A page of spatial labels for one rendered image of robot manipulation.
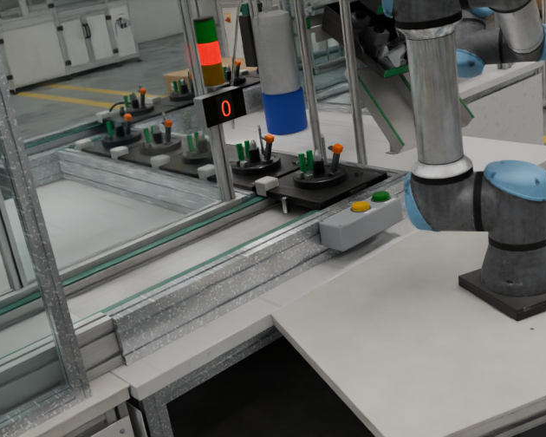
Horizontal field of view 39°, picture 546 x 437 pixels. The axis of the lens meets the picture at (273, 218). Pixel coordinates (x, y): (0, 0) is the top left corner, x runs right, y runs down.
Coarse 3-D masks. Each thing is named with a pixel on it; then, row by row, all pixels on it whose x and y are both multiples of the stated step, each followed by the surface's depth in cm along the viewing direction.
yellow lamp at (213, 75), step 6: (204, 66) 182; (210, 66) 181; (216, 66) 182; (222, 66) 184; (204, 72) 183; (210, 72) 182; (216, 72) 182; (222, 72) 183; (204, 78) 184; (210, 78) 182; (216, 78) 182; (222, 78) 184; (210, 84) 183; (216, 84) 183
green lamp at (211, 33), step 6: (198, 24) 178; (204, 24) 178; (210, 24) 178; (198, 30) 179; (204, 30) 178; (210, 30) 179; (216, 30) 181; (198, 36) 180; (204, 36) 179; (210, 36) 179; (216, 36) 181; (198, 42) 180; (204, 42) 180
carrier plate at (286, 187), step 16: (288, 176) 205; (352, 176) 197; (368, 176) 195; (384, 176) 196; (272, 192) 195; (288, 192) 192; (304, 192) 191; (320, 192) 189; (336, 192) 187; (320, 208) 183
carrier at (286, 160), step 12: (240, 144) 216; (252, 144) 213; (240, 156) 217; (252, 156) 214; (276, 156) 217; (288, 156) 222; (240, 168) 211; (252, 168) 210; (264, 168) 210; (276, 168) 213; (288, 168) 211; (240, 180) 208; (252, 180) 206
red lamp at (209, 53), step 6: (210, 42) 180; (216, 42) 181; (198, 48) 181; (204, 48) 180; (210, 48) 180; (216, 48) 181; (198, 54) 182; (204, 54) 181; (210, 54) 180; (216, 54) 181; (204, 60) 181; (210, 60) 181; (216, 60) 181
